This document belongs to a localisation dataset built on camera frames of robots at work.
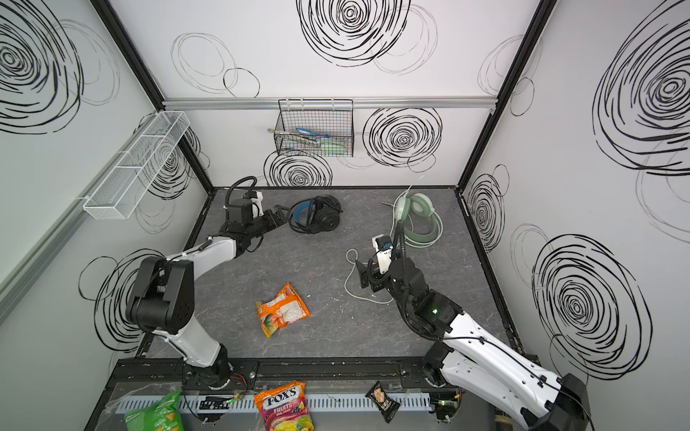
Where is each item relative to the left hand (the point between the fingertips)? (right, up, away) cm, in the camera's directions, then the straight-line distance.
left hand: (286, 213), depth 93 cm
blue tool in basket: (+7, +28, -2) cm, 29 cm away
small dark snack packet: (+32, -50, -25) cm, 64 cm away
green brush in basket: (+15, +23, -6) cm, 28 cm away
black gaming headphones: (+8, -1, +17) cm, 19 cm away
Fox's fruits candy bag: (+6, -48, -27) cm, 56 cm away
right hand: (+28, -12, -19) cm, 36 cm away
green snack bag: (-23, -49, -29) cm, 61 cm away
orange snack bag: (+3, -29, -10) cm, 31 cm away
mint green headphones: (+51, +3, +12) cm, 53 cm away
